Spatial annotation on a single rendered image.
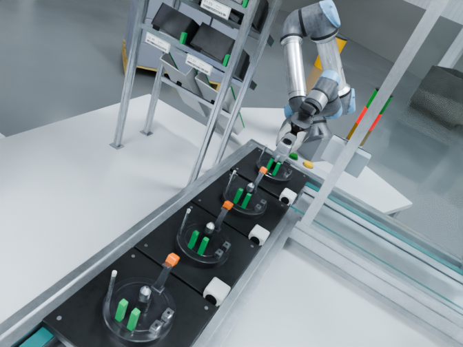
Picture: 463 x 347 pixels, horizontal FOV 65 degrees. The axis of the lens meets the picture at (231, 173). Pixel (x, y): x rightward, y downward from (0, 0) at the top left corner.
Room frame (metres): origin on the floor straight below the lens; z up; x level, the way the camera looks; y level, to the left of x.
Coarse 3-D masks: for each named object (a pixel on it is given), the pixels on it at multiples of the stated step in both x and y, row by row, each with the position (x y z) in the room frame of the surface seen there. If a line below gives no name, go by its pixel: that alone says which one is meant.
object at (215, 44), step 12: (204, 24) 1.12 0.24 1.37; (204, 36) 1.09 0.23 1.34; (216, 36) 1.09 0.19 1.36; (228, 36) 1.08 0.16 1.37; (204, 48) 1.07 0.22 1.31; (216, 48) 1.07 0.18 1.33; (228, 48) 1.06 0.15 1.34; (240, 60) 1.13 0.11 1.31; (240, 72) 1.15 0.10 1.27; (252, 84) 1.24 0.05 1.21
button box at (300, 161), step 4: (292, 160) 1.32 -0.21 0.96; (296, 160) 1.33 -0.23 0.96; (300, 160) 1.35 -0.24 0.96; (304, 160) 1.36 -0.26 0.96; (300, 164) 1.32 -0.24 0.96; (308, 168) 1.31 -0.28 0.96; (312, 168) 1.32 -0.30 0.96; (316, 168) 1.34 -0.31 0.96; (312, 172) 1.29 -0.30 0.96; (316, 172) 1.31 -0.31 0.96; (320, 172) 1.32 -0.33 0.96; (324, 172) 1.33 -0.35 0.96; (320, 176) 1.29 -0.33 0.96; (324, 176) 1.30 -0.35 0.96
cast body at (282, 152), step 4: (280, 140) 1.15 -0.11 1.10; (284, 140) 1.14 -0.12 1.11; (288, 140) 1.15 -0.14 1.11; (280, 144) 1.13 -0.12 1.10; (284, 144) 1.13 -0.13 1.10; (288, 144) 1.13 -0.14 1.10; (292, 144) 1.15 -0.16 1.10; (276, 148) 1.13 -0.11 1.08; (280, 148) 1.12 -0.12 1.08; (284, 148) 1.12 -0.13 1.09; (288, 148) 1.12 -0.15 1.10; (276, 152) 1.12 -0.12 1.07; (280, 152) 1.12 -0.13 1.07; (284, 152) 1.12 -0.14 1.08; (288, 152) 1.12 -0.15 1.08; (272, 156) 1.12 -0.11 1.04; (276, 156) 1.10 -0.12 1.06; (280, 156) 1.11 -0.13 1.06; (284, 156) 1.11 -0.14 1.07; (288, 156) 1.17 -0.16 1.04; (276, 160) 1.10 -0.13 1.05; (280, 160) 1.11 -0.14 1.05; (284, 160) 1.12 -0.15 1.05
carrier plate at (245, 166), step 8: (256, 152) 1.25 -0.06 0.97; (240, 160) 1.14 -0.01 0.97; (248, 160) 1.16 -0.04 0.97; (232, 168) 1.07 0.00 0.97; (240, 168) 1.09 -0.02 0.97; (248, 168) 1.11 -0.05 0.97; (240, 176) 1.05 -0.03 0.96; (248, 176) 1.06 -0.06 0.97; (256, 176) 1.08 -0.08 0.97; (296, 176) 1.19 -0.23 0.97; (304, 176) 1.21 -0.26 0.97; (264, 184) 1.05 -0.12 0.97; (272, 184) 1.07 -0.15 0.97; (288, 184) 1.12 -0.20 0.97; (296, 184) 1.14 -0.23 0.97; (304, 184) 1.16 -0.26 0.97; (272, 192) 1.02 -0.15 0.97; (280, 192) 1.04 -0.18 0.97; (296, 192) 1.08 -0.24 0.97
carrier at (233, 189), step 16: (224, 176) 1.00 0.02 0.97; (208, 192) 0.89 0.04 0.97; (224, 192) 0.89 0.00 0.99; (240, 192) 0.86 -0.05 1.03; (256, 192) 0.96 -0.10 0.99; (208, 208) 0.82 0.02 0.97; (240, 208) 0.85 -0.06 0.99; (256, 208) 0.86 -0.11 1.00; (272, 208) 0.94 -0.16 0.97; (288, 208) 0.98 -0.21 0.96; (240, 224) 0.80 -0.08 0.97; (256, 224) 0.81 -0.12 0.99; (272, 224) 0.86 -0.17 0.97; (256, 240) 0.76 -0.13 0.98
